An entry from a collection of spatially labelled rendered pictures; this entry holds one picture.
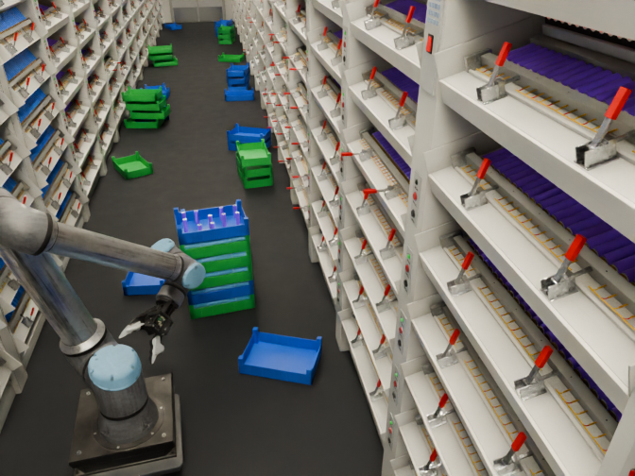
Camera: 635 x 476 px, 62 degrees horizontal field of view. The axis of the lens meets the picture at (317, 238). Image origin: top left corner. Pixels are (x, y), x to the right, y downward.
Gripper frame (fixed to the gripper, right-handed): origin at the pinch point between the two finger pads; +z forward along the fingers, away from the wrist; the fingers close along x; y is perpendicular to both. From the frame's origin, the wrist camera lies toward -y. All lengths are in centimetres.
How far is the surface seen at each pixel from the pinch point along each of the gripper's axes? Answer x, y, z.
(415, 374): 24, 91, -4
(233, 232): 13, -4, -69
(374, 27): -40, 95, -71
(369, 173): -8, 82, -51
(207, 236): 7, -11, -63
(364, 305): 41, 54, -44
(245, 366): 45, 2, -23
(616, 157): -41, 150, 9
